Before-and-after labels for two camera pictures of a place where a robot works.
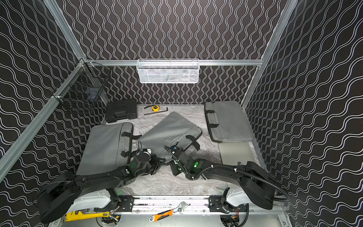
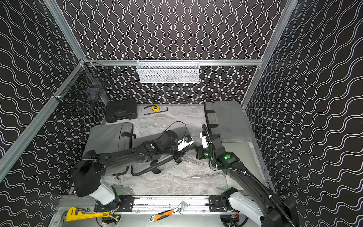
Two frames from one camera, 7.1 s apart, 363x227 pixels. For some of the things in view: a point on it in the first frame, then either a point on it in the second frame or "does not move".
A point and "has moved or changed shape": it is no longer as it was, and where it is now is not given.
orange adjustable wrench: (161, 215) does not move
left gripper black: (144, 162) to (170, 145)
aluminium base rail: (154, 205) does not move
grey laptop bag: (174, 129) has moved or changed shape
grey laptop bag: (107, 147) does not move
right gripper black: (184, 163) to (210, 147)
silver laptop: (232, 152) does not move
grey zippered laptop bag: (227, 122) does not move
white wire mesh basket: (168, 71) does not move
